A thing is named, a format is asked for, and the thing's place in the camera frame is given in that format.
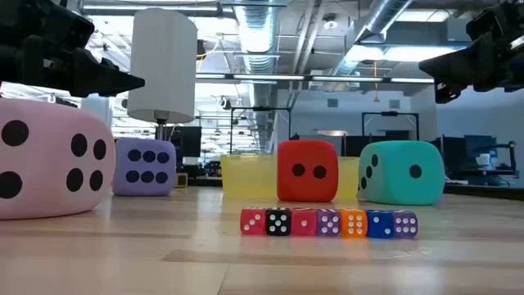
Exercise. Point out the small orange translucent die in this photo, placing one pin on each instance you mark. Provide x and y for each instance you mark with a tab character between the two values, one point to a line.
354	233

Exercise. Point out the long ceiling light strip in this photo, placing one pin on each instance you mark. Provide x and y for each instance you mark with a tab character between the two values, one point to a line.
348	78

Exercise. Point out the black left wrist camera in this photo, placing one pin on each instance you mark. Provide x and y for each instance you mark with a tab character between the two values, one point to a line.
41	20

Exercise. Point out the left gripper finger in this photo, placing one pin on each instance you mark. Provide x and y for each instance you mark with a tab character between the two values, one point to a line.
102	80
110	62

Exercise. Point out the white shade table lamp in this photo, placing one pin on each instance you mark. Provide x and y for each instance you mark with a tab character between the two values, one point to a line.
163	61

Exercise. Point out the red foam die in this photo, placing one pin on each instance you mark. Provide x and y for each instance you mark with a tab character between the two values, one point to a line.
307	151

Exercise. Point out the yellow translucent plastic tray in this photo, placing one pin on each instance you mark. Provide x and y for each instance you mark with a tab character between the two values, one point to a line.
245	176

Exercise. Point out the white ceiling sensor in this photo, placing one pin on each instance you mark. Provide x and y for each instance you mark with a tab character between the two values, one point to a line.
330	22

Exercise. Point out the white cup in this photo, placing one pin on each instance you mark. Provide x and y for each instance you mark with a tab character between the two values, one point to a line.
484	160

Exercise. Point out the black metal rack frame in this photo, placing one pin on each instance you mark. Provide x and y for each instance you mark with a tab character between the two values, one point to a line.
389	113

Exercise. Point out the teal foam die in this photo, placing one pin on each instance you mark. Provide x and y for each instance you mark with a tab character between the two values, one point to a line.
401	188

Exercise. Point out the black computer monitor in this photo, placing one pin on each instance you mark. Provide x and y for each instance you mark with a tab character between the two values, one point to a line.
190	141
479	143
452	155

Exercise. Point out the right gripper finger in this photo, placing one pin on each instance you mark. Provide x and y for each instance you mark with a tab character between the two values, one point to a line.
462	65
448	93

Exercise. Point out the small black die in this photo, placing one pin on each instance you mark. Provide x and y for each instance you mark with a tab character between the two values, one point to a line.
272	229

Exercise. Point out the small blue translucent die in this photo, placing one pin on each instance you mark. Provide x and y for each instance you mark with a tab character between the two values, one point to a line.
380	225

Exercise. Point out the small purple translucent die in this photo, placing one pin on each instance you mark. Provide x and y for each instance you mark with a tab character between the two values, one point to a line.
405	233
328	230

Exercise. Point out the pink foam die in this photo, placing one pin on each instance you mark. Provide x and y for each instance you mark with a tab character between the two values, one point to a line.
45	164

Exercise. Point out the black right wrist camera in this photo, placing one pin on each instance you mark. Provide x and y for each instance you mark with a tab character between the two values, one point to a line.
495	20

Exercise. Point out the white pillar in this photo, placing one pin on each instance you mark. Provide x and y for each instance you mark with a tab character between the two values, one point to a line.
98	110

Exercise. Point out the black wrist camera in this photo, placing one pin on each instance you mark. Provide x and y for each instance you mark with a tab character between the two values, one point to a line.
41	20
495	20

